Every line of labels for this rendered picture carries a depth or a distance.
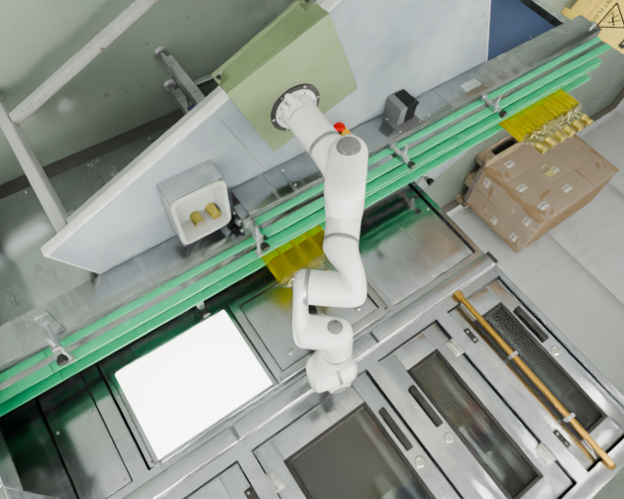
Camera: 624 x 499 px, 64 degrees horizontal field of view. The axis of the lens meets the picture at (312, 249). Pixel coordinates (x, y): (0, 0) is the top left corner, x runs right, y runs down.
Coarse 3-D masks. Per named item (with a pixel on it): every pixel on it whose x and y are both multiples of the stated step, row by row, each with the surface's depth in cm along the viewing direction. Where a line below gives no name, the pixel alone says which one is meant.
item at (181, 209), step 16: (192, 192) 140; (208, 192) 155; (224, 192) 147; (176, 208) 151; (192, 208) 156; (224, 208) 156; (176, 224) 145; (192, 224) 159; (208, 224) 160; (224, 224) 160; (192, 240) 157
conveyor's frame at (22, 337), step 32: (576, 32) 214; (480, 64) 201; (512, 64) 202; (448, 96) 190; (384, 128) 181; (416, 128) 182; (256, 192) 163; (288, 192) 164; (160, 256) 160; (192, 256) 161; (96, 288) 154; (128, 288) 154; (32, 320) 147; (64, 320) 148; (0, 352) 142; (32, 352) 144
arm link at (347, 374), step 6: (354, 360) 141; (348, 366) 139; (354, 366) 140; (342, 372) 139; (348, 372) 139; (354, 372) 139; (342, 378) 139; (348, 378) 139; (354, 378) 141; (342, 384) 140; (348, 384) 146; (330, 390) 146; (336, 390) 146; (342, 390) 148
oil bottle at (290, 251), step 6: (282, 246) 168; (288, 246) 168; (294, 246) 169; (282, 252) 167; (288, 252) 167; (294, 252) 167; (300, 252) 167; (288, 258) 166; (294, 258) 166; (300, 258) 166; (294, 264) 165; (300, 264) 165; (306, 264) 165
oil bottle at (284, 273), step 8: (264, 256) 166; (272, 256) 166; (280, 256) 166; (272, 264) 164; (280, 264) 164; (288, 264) 165; (272, 272) 167; (280, 272) 163; (288, 272) 163; (280, 280) 163; (288, 280) 162
